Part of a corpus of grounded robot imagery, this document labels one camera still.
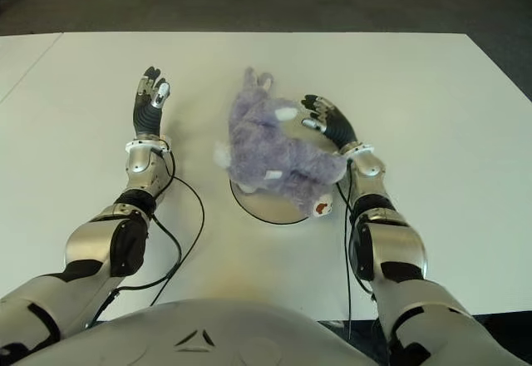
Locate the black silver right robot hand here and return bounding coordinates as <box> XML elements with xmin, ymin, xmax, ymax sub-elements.
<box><xmin>299</xmin><ymin>94</ymin><xmax>361</xmax><ymax>151</ymax></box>

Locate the silver robot torso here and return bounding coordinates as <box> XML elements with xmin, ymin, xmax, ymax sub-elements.
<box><xmin>24</xmin><ymin>298</ymin><xmax>371</xmax><ymax>366</ymax></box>

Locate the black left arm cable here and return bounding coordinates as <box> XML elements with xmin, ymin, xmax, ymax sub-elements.
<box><xmin>85</xmin><ymin>147</ymin><xmax>206</xmax><ymax>329</ymax></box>

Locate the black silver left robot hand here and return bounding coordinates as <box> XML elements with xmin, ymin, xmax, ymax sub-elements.
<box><xmin>131</xmin><ymin>66</ymin><xmax>172</xmax><ymax>139</ymax></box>

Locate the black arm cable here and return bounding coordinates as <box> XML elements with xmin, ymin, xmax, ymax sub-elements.
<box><xmin>335</xmin><ymin>156</ymin><xmax>375</xmax><ymax>342</ymax></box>
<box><xmin>85</xmin><ymin>147</ymin><xmax>206</xmax><ymax>329</ymax></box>

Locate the white plate with black rim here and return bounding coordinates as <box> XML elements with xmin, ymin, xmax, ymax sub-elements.
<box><xmin>229</xmin><ymin>178</ymin><xmax>329</xmax><ymax>225</ymax></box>

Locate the purple plush rabbit doll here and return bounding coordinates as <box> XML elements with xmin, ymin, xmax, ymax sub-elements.
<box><xmin>213</xmin><ymin>66</ymin><xmax>348</xmax><ymax>220</ymax></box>

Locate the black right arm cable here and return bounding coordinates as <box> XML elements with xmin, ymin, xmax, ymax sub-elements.
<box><xmin>335</xmin><ymin>156</ymin><xmax>375</xmax><ymax>342</ymax></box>

